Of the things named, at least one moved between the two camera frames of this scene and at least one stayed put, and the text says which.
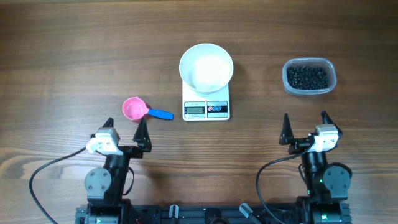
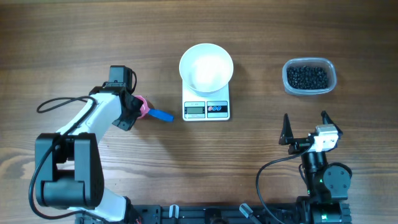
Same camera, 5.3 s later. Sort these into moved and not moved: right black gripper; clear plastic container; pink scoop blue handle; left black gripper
Moved: left black gripper
Not moved: right black gripper; pink scoop blue handle; clear plastic container
